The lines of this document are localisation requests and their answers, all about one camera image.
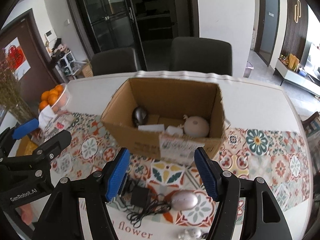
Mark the dried flower bouquet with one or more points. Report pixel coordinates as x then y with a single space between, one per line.
11 97

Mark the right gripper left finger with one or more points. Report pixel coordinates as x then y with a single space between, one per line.
100 188

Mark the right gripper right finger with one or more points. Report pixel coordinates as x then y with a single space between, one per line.
224 189

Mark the white battery charger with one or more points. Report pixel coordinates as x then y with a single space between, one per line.
152 128

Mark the black charger with cable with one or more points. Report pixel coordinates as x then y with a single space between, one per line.
143 202

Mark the dark glass cabinet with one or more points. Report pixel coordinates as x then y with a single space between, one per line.
147 26

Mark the patterned tissue pack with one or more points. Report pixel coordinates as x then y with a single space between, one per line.
50 123

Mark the person's hand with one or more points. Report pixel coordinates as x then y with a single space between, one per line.
27 214

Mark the white tv console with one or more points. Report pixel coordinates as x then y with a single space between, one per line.
306 78

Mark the patterned table runner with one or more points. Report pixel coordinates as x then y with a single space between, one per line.
278 157

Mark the dark round earbuds case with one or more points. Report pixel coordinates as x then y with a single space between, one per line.
139 116

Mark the dark dining chair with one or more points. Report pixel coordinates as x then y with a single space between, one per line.
120 60
203 55

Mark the white shoe rack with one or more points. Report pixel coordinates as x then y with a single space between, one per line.
63 58

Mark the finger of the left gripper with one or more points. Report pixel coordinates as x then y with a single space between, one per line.
35 166
25 128

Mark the basket of oranges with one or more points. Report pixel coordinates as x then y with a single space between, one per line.
56 98

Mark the right dark dining chair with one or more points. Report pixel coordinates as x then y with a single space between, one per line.
203 55

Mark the left dark dining chair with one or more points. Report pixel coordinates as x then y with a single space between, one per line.
120 60

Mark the white astronaut figurine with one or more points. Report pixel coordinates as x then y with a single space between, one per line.
189 234

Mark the brown cardboard box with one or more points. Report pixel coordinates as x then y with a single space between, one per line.
167 102

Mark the pink round deer toy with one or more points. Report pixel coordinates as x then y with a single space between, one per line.
195 126

